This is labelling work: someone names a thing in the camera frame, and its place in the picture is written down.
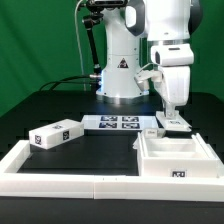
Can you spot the white flat panel four tags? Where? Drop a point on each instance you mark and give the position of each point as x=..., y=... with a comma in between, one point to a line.
x=118, y=122

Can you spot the white small door panel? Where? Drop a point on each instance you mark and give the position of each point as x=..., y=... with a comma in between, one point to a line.
x=154, y=132

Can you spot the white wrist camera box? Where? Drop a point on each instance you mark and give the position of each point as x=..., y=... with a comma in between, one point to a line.
x=142, y=77

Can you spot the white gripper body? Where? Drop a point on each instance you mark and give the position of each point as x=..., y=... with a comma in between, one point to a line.
x=173, y=61

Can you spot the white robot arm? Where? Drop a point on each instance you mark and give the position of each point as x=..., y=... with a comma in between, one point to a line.
x=147, y=43

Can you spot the white closed box with tags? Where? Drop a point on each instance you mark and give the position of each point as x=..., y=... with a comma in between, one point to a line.
x=55, y=134

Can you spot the black articulated camera mount arm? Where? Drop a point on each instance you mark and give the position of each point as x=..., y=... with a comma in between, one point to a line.
x=89, y=22

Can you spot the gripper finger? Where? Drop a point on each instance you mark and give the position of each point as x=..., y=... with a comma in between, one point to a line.
x=170, y=111

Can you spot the white U-shaped frame fence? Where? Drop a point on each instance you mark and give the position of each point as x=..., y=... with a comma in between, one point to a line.
x=15, y=183

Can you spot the white cabinet body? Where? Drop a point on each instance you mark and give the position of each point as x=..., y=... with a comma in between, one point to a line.
x=176, y=157

